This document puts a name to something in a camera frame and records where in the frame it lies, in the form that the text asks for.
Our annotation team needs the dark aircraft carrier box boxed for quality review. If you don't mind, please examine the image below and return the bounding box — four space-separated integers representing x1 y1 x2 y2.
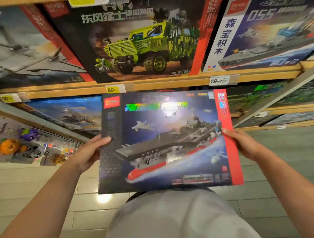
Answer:
97 88 245 195

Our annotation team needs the person's right hand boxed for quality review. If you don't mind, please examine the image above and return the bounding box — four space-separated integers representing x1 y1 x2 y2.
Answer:
221 127 270 163

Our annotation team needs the person's left forearm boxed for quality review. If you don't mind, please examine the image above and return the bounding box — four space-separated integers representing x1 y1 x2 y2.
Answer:
0 159 81 238

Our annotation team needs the person's left hand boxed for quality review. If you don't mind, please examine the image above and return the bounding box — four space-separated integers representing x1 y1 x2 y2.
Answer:
65 135 113 174

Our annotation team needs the orange toy packet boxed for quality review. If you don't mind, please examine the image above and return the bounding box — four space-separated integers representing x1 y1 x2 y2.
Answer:
0 122 69 166

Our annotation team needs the wooden shelf unit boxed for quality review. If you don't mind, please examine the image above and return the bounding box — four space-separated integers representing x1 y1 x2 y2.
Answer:
0 0 314 133

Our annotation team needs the grey fighter jet box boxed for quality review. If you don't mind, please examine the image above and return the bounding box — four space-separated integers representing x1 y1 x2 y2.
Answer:
0 5 95 91

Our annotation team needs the blue helicopter box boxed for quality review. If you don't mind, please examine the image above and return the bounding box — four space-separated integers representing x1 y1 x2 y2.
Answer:
15 95 104 139

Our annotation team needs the person's grey clothing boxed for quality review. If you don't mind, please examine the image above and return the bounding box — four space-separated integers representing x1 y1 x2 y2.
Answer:
105 189 263 238

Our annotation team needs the purple 055 warship box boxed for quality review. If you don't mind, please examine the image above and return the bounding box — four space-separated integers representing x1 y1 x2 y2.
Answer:
202 0 314 73

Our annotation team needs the green armoured truck box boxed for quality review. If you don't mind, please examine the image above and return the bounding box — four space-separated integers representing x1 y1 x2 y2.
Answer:
43 0 224 84

